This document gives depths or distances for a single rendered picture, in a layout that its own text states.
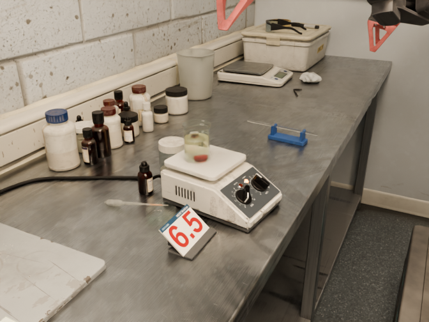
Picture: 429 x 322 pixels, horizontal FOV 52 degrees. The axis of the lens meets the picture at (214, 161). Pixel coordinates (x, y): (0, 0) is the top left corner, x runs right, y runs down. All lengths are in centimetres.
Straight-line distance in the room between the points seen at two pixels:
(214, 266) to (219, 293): 6
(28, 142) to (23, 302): 51
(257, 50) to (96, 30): 82
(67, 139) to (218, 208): 40
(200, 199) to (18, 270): 32
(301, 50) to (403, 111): 65
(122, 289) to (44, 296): 11
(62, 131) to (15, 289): 41
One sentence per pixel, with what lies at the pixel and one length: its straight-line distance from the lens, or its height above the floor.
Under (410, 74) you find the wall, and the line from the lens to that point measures 221.
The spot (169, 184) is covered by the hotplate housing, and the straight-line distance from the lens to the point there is 84.
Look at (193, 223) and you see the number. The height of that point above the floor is 77.
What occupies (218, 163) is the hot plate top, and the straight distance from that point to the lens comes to 82.
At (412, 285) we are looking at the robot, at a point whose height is 36.
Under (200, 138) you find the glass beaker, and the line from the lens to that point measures 80.
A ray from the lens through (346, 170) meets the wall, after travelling 240.
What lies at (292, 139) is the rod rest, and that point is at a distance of 115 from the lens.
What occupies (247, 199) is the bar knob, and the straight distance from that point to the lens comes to 77.
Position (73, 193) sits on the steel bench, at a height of 75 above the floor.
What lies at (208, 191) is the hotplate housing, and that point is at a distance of 78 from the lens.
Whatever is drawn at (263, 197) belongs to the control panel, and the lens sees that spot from 82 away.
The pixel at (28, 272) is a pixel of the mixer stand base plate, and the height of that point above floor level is 76.
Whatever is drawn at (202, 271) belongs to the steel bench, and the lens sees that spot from 70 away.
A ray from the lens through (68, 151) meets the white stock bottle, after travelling 103.
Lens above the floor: 119
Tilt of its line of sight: 25 degrees down
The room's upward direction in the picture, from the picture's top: straight up
